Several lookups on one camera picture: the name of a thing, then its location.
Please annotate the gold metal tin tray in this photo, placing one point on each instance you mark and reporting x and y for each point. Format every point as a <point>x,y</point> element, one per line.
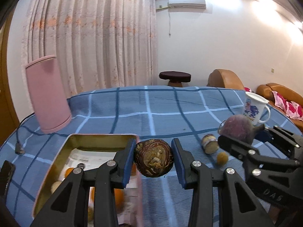
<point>59,151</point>

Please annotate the pink cylindrical appliance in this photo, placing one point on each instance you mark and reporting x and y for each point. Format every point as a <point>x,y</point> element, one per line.
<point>47,94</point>

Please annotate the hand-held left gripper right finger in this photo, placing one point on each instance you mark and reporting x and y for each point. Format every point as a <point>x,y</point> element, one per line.
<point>180,163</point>

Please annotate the pink floral cloth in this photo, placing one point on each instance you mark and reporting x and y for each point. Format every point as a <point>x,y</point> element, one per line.
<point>288,104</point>
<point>248,89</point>

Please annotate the small yellow round fruit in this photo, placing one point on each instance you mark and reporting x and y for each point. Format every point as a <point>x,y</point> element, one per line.
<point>222,158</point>

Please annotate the white air conditioner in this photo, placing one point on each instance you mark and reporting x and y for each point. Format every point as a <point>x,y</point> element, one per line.
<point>187,1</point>

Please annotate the brown leather sofa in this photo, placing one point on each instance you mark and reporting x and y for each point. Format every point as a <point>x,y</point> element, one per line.
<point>265,91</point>

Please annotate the white printed packet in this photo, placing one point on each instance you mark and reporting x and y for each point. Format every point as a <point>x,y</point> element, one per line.
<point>94,156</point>

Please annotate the white printed mug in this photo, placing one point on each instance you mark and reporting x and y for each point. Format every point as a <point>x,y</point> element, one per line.
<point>252,108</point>

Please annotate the purple round fruit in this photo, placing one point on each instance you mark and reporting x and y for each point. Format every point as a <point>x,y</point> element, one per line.
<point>239,127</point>

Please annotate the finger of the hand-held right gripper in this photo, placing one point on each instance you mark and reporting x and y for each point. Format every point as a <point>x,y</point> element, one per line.
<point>236,146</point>
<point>284,137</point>

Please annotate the wooden door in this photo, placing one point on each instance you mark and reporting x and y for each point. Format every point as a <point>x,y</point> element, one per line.
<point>6,99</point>

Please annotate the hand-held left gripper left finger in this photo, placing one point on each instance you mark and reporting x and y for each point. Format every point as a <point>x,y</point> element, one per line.
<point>126,165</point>

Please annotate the black flat object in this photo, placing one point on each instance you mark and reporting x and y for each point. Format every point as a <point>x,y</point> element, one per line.
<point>6,177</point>

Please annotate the brown leather armchair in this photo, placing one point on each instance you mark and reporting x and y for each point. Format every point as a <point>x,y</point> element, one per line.
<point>224,79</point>

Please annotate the pink floral curtain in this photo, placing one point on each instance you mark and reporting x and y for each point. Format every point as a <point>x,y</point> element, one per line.
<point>94,28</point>

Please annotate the orange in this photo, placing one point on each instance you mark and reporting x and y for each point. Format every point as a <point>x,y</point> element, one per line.
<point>69,172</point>
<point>119,197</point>

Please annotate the dark brown round fruit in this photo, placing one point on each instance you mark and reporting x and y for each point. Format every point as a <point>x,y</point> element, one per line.
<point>153,158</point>

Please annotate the blue plaid tablecloth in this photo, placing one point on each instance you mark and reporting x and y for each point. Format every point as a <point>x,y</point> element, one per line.
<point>165,108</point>

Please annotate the dark round stool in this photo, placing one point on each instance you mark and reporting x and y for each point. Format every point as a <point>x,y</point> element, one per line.
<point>174,75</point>

